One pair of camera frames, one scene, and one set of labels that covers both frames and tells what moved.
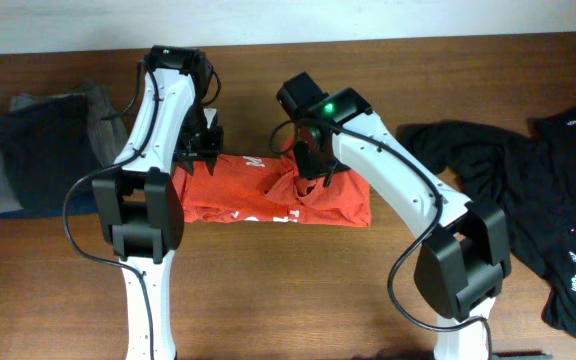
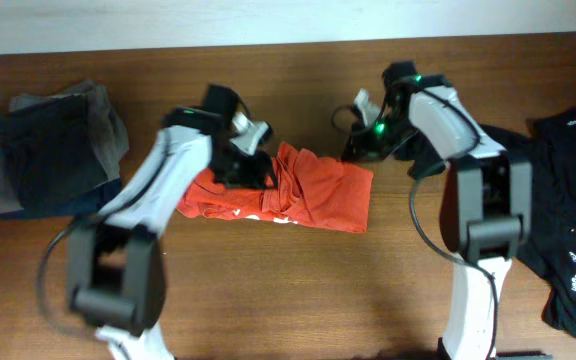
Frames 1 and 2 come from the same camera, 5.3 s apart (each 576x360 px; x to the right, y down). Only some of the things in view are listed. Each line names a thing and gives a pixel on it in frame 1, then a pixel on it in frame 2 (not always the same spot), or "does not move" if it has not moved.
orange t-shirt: (268, 188) does not move
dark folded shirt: (51, 153) does not move
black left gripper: (209, 148) to (257, 177)
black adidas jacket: (552, 180) does not move
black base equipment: (521, 356) does not move
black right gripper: (306, 166) to (364, 150)
